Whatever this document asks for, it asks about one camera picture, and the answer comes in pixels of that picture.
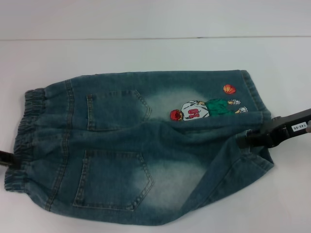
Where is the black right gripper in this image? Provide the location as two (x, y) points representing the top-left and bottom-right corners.
(236, 107), (311, 150)

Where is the blue denim shorts basketball print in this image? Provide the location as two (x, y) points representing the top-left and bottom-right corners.
(3, 69), (276, 222)

